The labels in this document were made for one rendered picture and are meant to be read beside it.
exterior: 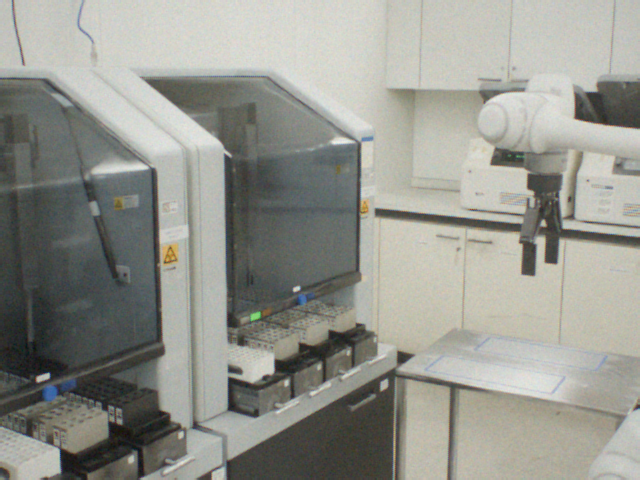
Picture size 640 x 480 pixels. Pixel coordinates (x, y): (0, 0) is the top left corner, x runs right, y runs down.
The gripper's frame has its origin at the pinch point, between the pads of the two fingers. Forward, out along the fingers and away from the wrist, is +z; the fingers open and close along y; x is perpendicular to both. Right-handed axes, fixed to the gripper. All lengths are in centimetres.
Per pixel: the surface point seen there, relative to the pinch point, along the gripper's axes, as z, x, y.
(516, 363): 38, 19, 38
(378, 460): 82, 66, 44
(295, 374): 39, 66, -1
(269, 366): 36, 70, -8
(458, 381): 37.9, 26.2, 16.2
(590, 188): 13, 58, 220
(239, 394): 41, 73, -17
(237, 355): 33, 78, -11
